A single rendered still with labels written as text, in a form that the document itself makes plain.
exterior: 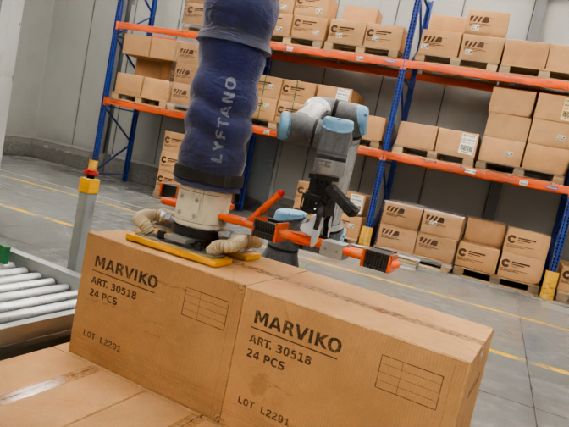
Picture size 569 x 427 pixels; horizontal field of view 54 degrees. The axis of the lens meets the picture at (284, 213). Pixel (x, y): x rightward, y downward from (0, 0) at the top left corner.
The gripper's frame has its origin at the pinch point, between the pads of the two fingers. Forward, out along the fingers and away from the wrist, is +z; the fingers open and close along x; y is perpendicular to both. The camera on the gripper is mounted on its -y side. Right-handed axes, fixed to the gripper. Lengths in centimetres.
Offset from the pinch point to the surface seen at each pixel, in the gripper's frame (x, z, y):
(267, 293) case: 21.9, 12.9, 3.3
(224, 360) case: 21.3, 35.0, 12.2
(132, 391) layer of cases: 26, 53, 38
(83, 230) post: -47, 33, 138
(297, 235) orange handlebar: 3.1, -1.2, 6.2
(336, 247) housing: 3.4, -0.7, -6.5
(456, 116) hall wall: -843, -134, 127
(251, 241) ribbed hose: -0.4, 5.3, 22.8
